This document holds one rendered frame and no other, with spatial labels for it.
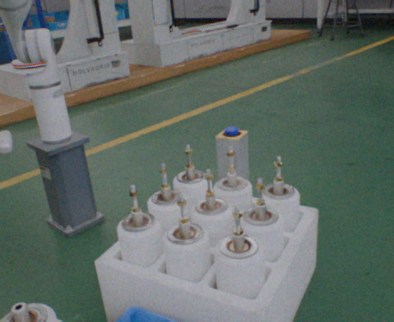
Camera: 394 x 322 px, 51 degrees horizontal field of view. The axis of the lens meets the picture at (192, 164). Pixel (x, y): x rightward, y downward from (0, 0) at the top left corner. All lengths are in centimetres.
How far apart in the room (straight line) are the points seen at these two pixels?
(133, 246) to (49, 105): 57
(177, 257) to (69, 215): 63
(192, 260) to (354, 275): 49
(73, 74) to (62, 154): 176
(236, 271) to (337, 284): 41
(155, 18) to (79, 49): 68
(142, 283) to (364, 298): 53
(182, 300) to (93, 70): 244
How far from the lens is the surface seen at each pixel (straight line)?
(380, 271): 121
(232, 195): 101
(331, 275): 117
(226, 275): 81
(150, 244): 90
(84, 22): 328
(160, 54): 350
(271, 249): 90
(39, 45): 127
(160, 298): 90
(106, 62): 318
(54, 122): 132
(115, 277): 94
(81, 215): 142
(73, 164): 135
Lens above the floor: 72
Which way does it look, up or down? 24 degrees down
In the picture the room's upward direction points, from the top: 5 degrees counter-clockwise
